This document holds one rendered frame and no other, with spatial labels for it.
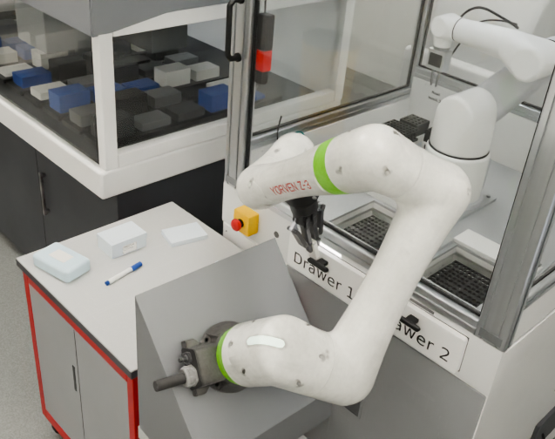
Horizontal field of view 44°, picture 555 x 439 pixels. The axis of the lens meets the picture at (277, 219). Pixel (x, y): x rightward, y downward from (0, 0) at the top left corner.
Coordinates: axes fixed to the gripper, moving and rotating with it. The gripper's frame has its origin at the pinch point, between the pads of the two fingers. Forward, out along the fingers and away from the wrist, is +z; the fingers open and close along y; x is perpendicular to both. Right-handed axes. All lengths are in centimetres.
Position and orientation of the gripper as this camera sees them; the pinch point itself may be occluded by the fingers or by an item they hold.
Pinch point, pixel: (313, 248)
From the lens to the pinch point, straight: 193.8
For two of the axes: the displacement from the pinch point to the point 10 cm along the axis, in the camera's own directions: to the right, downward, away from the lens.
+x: 6.9, 4.3, -5.9
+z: 1.7, 6.9, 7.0
